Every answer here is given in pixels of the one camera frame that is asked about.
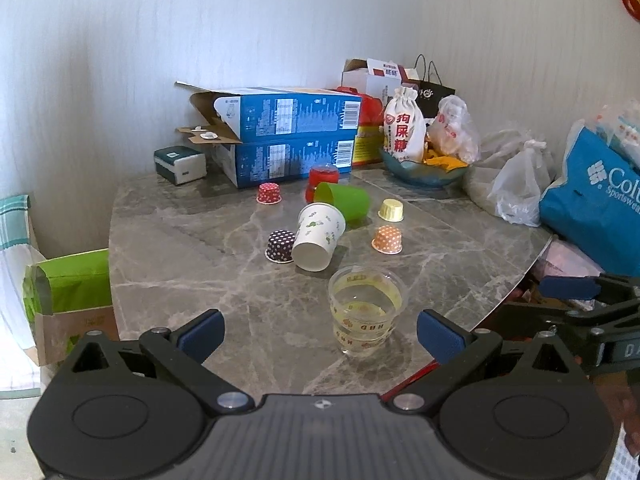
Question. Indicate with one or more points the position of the blue glass bowl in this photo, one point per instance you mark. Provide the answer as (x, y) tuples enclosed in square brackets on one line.
[(420, 175)]

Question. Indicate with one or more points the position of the clear plastic cup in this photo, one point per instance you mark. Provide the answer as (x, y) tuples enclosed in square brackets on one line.
[(365, 310)]

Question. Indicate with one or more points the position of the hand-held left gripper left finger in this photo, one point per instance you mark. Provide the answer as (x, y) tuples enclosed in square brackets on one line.
[(202, 336)]

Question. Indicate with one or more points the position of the pink plastic bag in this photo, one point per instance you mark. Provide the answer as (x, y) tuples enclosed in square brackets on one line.
[(565, 262)]

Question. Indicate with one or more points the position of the red dotted cupcake liner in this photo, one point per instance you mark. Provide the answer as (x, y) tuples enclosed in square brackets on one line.
[(269, 193)]

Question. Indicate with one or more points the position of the clear red-printed plastic bag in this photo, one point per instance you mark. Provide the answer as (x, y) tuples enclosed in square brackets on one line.
[(452, 130)]

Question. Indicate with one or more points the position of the green plastic cup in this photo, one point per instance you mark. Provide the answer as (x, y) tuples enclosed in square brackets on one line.
[(347, 201)]

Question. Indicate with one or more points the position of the orange snack pieces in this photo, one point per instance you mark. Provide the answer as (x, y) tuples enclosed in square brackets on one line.
[(442, 161)]

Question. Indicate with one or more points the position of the clear plastic packet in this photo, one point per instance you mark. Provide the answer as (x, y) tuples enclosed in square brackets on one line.
[(620, 127)]

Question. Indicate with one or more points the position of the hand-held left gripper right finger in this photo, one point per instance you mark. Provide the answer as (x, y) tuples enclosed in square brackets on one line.
[(440, 336)]

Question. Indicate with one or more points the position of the orange dotted cupcake liner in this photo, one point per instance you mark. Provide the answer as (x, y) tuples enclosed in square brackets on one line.
[(387, 239)]

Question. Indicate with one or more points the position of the blue cardboard box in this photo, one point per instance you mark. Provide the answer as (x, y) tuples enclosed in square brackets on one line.
[(285, 160), (290, 112)]

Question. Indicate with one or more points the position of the small white green box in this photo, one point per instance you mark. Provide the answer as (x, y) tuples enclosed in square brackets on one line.
[(180, 164)]

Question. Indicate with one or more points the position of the green bag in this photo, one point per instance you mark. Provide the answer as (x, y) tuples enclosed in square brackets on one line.
[(75, 277)]

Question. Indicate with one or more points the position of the plaid cloth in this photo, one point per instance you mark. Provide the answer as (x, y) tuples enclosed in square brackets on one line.
[(14, 220)]

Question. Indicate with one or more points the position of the red wall ornament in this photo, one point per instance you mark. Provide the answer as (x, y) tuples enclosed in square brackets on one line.
[(632, 4)]

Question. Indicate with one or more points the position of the red yellow box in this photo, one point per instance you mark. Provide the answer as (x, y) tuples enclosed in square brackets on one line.
[(367, 132)]

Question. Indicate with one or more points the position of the grey plastic bag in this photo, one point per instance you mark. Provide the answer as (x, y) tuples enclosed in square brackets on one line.
[(492, 147)]

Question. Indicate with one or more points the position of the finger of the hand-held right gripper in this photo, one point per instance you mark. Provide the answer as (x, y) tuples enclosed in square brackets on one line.
[(570, 288), (535, 316)]

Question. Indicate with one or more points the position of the white red carton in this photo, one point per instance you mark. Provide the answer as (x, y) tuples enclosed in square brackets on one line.
[(372, 77)]

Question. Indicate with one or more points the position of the black paper bag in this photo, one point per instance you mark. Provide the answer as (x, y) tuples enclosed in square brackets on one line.
[(434, 94)]

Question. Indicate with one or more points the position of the red plastic cup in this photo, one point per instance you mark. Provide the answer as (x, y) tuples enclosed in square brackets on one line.
[(322, 176)]

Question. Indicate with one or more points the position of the blue shopping bag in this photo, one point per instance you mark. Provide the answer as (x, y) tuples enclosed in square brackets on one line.
[(590, 200)]

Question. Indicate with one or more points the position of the yellow cupcake liner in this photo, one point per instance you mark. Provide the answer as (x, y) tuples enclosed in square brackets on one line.
[(391, 210)]

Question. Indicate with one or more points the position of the white cloth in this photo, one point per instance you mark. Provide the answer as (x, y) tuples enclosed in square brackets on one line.
[(15, 320)]

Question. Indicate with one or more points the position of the white printed paper cup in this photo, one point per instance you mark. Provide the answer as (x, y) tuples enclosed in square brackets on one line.
[(317, 237)]

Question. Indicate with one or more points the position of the dark dotted cupcake liner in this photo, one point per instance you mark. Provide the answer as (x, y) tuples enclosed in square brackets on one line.
[(280, 246)]

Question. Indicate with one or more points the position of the white plastic bag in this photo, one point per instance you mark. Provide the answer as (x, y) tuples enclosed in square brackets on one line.
[(522, 185)]

